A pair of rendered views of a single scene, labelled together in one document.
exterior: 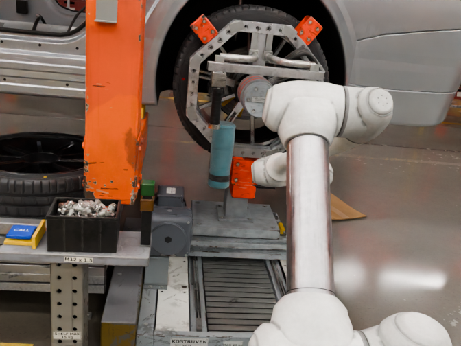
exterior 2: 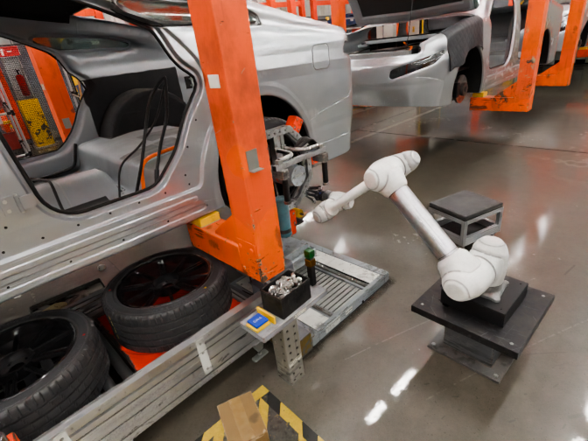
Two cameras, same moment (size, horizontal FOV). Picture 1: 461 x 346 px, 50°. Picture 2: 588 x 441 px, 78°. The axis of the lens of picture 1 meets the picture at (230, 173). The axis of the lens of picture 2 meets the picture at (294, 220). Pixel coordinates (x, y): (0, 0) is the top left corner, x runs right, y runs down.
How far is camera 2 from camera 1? 1.22 m
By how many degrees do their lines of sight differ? 32
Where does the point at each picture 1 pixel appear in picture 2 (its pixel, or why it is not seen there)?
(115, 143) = (271, 239)
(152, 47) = (213, 170)
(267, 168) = (327, 211)
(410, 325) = (491, 241)
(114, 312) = not seen: hidden behind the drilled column
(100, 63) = (255, 196)
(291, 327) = (465, 268)
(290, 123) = (393, 185)
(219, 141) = (283, 209)
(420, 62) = (338, 119)
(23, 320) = (237, 381)
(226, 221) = not seen: hidden behind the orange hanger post
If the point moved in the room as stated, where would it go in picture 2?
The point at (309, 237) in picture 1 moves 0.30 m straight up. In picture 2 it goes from (437, 230) to (442, 166)
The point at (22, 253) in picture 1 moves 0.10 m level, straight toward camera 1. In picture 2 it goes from (275, 330) to (295, 335)
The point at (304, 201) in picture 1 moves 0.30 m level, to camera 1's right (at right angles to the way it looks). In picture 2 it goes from (424, 216) to (461, 195)
